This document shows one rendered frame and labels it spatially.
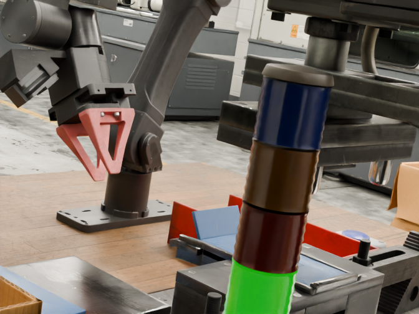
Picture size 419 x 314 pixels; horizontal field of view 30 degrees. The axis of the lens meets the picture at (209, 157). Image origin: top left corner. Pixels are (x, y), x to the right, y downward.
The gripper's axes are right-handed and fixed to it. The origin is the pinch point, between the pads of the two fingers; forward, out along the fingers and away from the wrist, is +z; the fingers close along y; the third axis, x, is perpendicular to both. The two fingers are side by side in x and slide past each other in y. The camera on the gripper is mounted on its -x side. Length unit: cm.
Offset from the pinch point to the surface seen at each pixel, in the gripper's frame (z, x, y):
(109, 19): -278, 424, -540
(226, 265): 14.5, -2.9, 20.2
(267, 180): 11, -23, 47
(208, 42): -223, 480, -463
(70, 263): 10.1, -7.0, -0.2
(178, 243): 11.1, -2.7, 13.7
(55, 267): 10.3, -9.3, 0.4
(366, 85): 3.2, -0.7, 39.0
